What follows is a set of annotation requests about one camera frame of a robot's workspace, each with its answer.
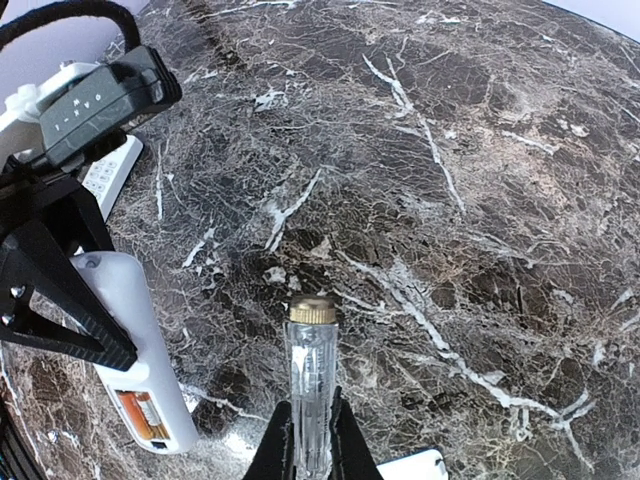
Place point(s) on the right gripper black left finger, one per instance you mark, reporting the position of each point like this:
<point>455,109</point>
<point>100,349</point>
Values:
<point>274,458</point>

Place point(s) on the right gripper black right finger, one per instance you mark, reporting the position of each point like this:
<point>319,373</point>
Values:
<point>350,455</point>

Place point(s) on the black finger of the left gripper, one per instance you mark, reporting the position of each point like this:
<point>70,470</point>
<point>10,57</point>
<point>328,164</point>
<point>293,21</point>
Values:
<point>69,213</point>
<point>47,305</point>

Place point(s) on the white battery cover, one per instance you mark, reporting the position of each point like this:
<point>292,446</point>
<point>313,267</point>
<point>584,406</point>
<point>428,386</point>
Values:
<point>425,465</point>

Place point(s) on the clear handled screwdriver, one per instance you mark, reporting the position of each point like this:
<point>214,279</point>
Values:
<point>312,333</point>

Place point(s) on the white remote with battery compartment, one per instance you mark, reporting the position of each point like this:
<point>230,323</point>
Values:
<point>119,282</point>

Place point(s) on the white remote with green buttons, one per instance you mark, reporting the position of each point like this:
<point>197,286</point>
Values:
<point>105,178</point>

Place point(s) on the orange battery in remote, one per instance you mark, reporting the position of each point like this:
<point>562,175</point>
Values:
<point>145,418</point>

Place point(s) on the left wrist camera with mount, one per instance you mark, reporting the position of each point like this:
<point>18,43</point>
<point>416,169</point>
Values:
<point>84,111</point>

